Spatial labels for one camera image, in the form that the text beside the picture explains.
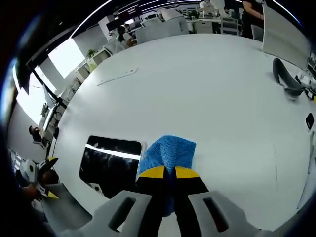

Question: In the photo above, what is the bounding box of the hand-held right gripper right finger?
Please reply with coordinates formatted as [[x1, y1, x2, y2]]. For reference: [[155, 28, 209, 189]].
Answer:
[[172, 165, 260, 237]]

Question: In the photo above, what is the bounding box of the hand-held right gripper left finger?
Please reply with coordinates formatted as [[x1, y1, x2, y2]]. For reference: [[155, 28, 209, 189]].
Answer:
[[91, 164, 173, 237]]

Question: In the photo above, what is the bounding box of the blue cleaning cloth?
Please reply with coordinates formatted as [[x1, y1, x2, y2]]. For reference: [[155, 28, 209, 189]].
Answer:
[[135, 134, 198, 218]]

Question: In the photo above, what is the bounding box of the person's left hand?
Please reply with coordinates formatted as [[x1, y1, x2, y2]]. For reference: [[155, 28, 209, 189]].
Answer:
[[21, 184, 40, 201]]

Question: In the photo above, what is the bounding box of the small monitor on stand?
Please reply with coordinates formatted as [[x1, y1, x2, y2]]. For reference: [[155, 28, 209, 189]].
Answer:
[[41, 83, 57, 110]]

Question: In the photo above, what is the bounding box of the black stand pole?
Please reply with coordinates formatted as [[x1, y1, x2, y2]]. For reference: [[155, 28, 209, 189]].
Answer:
[[31, 71, 68, 110]]

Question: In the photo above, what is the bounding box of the black hanging screen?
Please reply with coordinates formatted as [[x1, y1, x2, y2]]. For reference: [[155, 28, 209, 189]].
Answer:
[[14, 58, 33, 95]]

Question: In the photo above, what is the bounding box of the white table socket plate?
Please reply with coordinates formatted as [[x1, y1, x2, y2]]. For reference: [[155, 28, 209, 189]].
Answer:
[[96, 66, 140, 87]]

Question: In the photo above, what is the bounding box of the white device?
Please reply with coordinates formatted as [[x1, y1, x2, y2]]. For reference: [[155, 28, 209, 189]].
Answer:
[[308, 130, 316, 174]]

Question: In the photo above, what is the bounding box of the black clip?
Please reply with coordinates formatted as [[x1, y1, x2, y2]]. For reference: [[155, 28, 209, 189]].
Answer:
[[305, 113, 315, 130]]

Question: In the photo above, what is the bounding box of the yellow and white gadget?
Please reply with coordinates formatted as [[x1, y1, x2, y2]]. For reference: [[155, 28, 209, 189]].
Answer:
[[305, 82, 316, 102]]

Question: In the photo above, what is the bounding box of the grey monitor back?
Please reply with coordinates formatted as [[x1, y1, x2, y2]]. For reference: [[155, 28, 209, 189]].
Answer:
[[261, 4, 312, 72]]

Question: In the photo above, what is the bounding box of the dark wall screen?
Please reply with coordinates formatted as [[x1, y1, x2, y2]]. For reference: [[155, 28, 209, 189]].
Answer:
[[115, 5, 144, 20]]

